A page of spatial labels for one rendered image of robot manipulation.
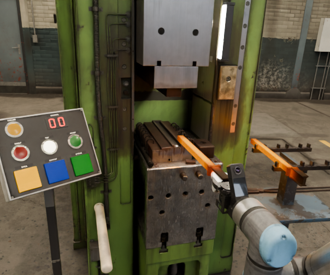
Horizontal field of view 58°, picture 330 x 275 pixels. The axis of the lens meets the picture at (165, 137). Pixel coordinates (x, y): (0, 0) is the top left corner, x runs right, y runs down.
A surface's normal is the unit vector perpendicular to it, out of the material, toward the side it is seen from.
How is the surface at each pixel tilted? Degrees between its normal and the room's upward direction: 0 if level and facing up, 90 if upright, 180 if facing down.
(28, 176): 60
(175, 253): 90
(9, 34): 90
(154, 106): 90
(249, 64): 90
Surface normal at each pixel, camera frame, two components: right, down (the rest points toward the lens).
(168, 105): 0.27, 0.33
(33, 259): 0.04, -0.94
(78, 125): 0.58, -0.23
